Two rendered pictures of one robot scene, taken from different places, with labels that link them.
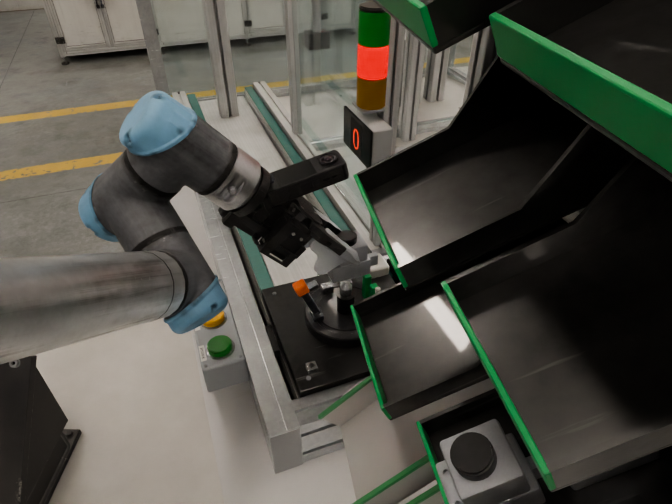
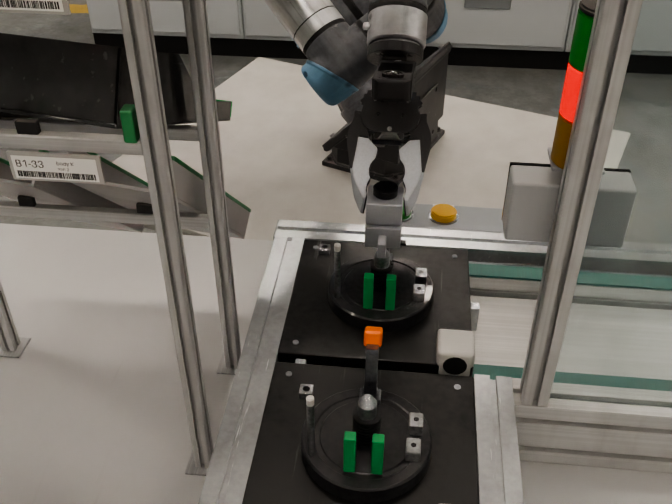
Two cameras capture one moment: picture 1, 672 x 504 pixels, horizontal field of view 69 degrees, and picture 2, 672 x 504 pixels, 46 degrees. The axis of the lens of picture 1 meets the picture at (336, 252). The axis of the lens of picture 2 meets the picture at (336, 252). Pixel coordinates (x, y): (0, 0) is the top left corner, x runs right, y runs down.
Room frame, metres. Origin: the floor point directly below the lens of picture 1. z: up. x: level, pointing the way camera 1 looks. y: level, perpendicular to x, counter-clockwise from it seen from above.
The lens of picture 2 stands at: (0.90, -0.77, 1.66)
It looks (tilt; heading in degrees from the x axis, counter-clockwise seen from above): 37 degrees down; 117
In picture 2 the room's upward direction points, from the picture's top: straight up
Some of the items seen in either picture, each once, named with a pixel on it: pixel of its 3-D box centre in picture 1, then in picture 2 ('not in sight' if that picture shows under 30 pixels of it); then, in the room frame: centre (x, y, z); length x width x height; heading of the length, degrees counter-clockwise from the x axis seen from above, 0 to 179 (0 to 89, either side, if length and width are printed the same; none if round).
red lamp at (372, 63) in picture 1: (372, 59); (591, 90); (0.81, -0.06, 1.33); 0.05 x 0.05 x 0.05
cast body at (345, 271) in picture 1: (353, 252); (384, 215); (0.59, -0.03, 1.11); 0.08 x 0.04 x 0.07; 111
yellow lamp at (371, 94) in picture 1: (371, 90); (581, 138); (0.81, -0.06, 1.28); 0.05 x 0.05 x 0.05
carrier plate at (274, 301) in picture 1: (345, 320); (380, 301); (0.59, -0.02, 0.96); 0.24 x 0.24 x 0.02; 21
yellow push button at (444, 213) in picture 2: (212, 318); (443, 215); (0.59, 0.21, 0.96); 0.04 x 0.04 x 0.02
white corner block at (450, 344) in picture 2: (374, 269); (454, 353); (0.72, -0.07, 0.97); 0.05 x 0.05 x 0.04; 21
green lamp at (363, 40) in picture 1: (374, 26); (602, 38); (0.81, -0.06, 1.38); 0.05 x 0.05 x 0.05
